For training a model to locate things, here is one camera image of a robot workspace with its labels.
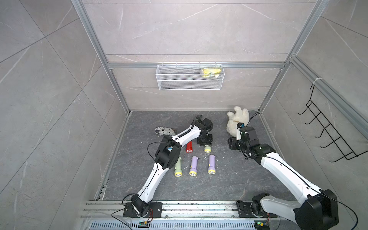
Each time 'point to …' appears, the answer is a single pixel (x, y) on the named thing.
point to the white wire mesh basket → (189, 77)
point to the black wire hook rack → (346, 150)
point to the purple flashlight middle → (193, 170)
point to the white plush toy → (239, 116)
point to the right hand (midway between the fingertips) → (232, 139)
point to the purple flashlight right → (212, 169)
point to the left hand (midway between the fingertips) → (212, 142)
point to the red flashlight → (189, 147)
